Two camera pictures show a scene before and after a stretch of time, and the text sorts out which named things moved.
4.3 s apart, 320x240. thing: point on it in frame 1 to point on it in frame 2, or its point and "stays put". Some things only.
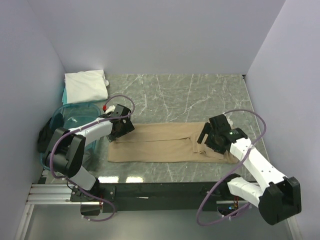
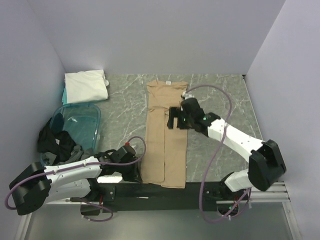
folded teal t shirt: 64,99 stays put
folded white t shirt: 86,86 stays put
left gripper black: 127,127 to 134,175
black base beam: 167,197 stays put
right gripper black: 207,129 to 176,112
